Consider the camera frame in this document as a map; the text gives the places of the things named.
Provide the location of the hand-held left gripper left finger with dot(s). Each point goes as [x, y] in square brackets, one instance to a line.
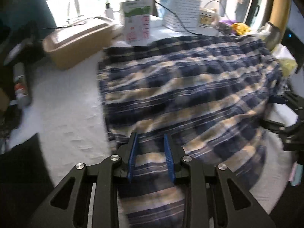
[133, 156]

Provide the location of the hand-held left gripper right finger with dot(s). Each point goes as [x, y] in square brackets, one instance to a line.
[169, 159]

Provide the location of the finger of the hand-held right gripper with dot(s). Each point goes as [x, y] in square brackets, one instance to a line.
[277, 99]
[273, 125]

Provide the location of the plaid pants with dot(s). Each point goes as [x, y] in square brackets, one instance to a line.
[190, 87]

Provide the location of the yellow tissue pack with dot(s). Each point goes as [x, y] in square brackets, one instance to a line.
[288, 61]

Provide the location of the purple yellow duck toy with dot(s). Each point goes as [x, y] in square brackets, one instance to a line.
[239, 28]

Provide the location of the yellow curtain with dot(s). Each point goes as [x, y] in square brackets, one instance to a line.
[281, 2]

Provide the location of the cream bear mug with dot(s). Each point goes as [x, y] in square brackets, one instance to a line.
[206, 21]

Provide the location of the white perforated basket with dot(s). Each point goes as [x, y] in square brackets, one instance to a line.
[182, 14]

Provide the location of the beige lunch box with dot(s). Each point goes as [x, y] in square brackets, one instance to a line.
[76, 42]

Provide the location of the spray can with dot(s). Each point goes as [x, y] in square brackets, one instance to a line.
[21, 85]

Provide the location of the white green milk carton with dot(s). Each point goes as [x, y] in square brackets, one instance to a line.
[136, 21]

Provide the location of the white charger plug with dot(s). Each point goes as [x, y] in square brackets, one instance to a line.
[109, 10]

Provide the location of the dark blue curtain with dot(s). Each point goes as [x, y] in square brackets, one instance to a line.
[23, 2]

